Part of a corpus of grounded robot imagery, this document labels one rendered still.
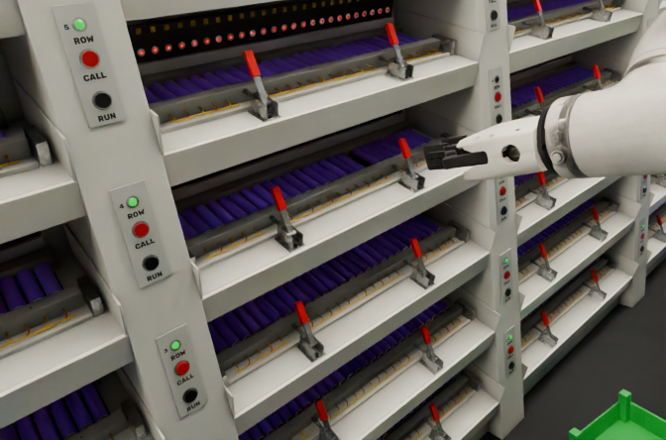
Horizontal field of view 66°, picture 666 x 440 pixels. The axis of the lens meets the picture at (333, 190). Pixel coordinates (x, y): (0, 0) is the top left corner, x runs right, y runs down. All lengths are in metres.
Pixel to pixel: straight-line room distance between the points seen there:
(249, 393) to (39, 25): 0.55
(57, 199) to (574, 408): 1.26
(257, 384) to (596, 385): 1.00
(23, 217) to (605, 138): 0.56
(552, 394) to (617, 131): 1.10
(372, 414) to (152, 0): 0.77
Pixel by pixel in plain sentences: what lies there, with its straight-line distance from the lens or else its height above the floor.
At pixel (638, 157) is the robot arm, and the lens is 0.52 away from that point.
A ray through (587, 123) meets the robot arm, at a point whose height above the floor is 0.87.
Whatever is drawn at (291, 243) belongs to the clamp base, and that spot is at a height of 0.70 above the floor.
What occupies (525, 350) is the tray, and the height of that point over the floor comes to 0.13.
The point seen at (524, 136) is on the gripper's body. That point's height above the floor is 0.86.
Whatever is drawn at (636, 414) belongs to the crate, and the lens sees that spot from 1.48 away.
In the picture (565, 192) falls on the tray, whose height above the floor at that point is 0.50.
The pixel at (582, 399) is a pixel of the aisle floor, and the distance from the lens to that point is 1.53.
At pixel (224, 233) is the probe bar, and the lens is 0.76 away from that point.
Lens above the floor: 1.00
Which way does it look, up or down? 19 degrees down
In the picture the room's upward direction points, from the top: 9 degrees counter-clockwise
